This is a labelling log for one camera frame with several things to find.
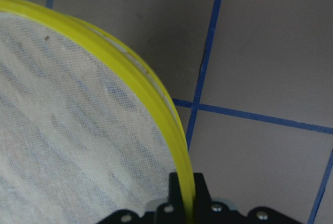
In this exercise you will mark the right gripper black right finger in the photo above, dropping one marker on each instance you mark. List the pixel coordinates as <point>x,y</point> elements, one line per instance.
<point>202,202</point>

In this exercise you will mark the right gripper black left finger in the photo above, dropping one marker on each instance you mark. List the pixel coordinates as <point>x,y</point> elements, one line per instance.
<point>175,199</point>

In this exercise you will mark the yellow-rimmed steamer layer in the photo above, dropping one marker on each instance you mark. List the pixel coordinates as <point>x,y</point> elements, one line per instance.
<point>87,127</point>

